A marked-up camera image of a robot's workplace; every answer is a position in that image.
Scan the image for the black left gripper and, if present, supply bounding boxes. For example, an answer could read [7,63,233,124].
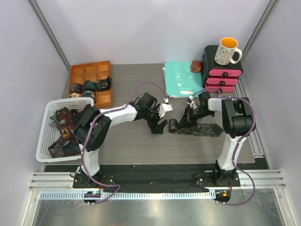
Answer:
[143,105,167,134]

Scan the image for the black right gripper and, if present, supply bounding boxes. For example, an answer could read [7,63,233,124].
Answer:
[177,106,214,129]

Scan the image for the dark floral patterned tie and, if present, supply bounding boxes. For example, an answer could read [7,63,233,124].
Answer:
[168,119,224,137]

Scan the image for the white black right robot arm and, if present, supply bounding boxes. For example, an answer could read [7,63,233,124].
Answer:
[177,91,256,187]

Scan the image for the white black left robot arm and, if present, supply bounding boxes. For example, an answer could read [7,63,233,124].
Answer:
[74,92,173,188]

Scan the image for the teal booklet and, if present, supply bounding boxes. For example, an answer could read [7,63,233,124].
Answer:
[162,61,204,98]

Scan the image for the black pink drawer organizer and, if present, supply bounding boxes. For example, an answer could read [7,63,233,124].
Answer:
[201,45,243,92]

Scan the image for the small brown box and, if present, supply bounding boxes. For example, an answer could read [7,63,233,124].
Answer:
[190,60,202,73]

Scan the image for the rolled navy dotted tie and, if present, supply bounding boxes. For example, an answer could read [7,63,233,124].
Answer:
[83,90,96,103]

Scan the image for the rolled dark green tie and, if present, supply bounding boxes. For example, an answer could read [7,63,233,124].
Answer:
[83,80,97,92]

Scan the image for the orange wooden compartment tray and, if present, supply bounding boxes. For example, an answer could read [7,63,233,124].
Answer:
[69,61,113,109]

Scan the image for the floral mug orange inside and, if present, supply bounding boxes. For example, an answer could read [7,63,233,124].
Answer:
[214,37,243,65]

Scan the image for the rolled gold floral tie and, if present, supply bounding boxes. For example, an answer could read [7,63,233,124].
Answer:
[68,92,83,98]

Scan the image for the red patterned tie in basket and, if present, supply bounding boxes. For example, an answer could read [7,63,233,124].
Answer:
[48,107,80,158]

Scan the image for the rolled brown tie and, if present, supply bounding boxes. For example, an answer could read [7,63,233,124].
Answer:
[70,83,83,93]

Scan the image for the white plastic basket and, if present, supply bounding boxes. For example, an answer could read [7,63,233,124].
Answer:
[36,97,94,163]

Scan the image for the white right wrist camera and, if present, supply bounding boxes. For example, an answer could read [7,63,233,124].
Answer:
[187,96,198,110]

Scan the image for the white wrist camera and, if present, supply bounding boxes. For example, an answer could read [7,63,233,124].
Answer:
[158,97,173,118]
[187,96,198,110]

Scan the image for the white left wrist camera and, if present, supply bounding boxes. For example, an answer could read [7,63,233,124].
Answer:
[158,97,173,118]

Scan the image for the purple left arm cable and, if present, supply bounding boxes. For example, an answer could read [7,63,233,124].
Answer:
[81,81,169,208]

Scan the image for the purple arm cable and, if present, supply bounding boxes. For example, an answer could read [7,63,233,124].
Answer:
[190,88,257,207]
[81,81,169,208]

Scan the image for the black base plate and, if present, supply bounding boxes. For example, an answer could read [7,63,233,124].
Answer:
[70,164,240,193]

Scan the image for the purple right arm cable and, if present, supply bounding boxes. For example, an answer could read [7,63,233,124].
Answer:
[190,88,257,207]

